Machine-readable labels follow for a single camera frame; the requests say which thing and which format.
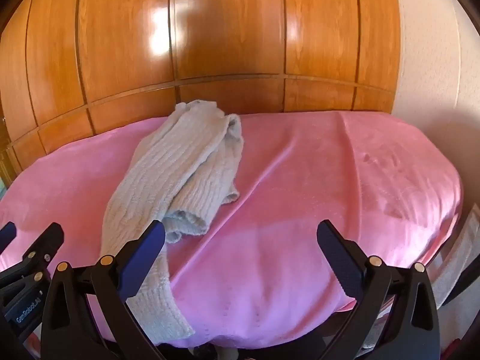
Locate light grey knitted sweater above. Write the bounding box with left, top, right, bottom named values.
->
left=99, top=100, right=245, bottom=348

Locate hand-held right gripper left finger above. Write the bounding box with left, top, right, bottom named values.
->
left=40, top=219, right=177, bottom=360

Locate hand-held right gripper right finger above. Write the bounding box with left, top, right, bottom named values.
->
left=316, top=220, right=442, bottom=360

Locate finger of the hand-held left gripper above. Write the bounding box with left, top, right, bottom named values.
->
left=0, top=221, right=17, bottom=250
left=0, top=223, right=65, bottom=292

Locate pink blanket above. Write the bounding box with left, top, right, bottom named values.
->
left=0, top=110, right=466, bottom=349

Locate white bed sheet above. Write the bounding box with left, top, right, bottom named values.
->
left=427, top=210, right=480, bottom=310

